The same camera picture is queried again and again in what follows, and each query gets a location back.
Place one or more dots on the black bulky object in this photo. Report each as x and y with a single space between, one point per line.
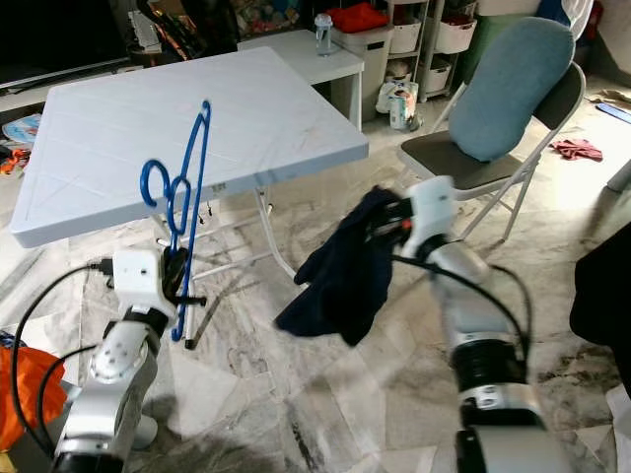
601 286

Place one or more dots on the grey bin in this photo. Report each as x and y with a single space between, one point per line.
370 74

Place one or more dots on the red cloth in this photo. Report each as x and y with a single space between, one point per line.
358 17

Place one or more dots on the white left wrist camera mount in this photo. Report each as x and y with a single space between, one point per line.
140 281

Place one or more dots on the white green printed bag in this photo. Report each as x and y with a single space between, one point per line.
399 103

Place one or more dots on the grey folding chair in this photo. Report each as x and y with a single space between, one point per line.
434 153

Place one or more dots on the white folding table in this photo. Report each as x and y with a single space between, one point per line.
118 138

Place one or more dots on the black television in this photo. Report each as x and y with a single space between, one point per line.
59 34

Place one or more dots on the navy blue garment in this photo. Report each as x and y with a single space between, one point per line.
345 276

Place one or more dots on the white low table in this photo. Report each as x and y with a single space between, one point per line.
315 64

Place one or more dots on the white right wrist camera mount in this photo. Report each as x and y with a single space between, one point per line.
432 212

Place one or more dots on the pink cloth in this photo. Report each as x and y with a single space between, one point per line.
577 150

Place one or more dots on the blue plastic hanger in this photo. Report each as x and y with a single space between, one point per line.
201 148

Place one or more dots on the clear water bottle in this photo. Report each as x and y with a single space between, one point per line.
324 34

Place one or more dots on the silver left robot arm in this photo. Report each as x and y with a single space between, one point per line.
108 370

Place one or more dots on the green container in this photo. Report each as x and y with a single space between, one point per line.
478 44

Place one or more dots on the white shelf unit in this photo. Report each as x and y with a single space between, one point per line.
404 34

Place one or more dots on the orange shirt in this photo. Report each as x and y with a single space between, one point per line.
25 394

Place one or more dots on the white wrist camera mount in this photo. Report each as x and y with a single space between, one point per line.
140 281
432 212

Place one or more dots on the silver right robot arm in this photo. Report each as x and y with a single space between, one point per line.
483 335

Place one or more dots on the blue grey cushion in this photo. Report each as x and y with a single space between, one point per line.
513 89

